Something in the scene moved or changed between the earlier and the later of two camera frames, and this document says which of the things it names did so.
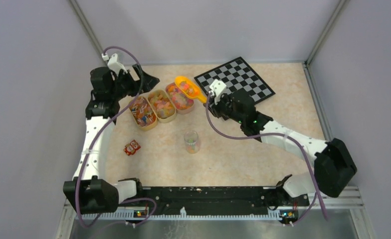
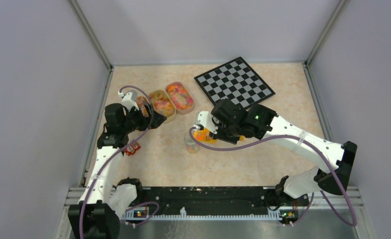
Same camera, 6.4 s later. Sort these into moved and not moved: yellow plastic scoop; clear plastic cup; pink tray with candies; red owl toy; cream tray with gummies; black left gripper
Moved: yellow plastic scoop; black left gripper
Not moved: pink tray with candies; red owl toy; clear plastic cup; cream tray with gummies
